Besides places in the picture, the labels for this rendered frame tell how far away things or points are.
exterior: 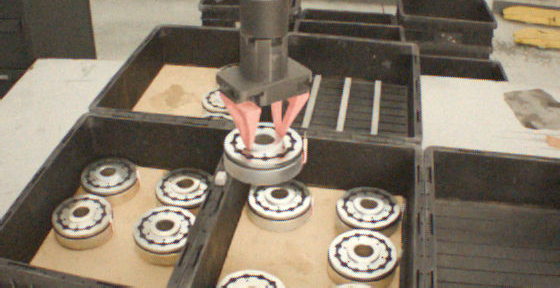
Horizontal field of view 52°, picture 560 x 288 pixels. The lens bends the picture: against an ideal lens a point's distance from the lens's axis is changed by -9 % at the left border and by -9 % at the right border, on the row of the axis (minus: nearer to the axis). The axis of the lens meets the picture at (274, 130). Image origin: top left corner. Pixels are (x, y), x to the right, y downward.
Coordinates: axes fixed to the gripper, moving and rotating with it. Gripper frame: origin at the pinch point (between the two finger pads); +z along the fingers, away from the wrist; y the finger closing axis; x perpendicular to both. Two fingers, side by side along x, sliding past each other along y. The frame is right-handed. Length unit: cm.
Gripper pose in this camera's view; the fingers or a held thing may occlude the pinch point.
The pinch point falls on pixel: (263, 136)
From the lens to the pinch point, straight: 80.4
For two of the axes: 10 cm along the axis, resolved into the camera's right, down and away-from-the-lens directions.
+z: -0.1, 8.6, 5.1
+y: -8.3, 2.8, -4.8
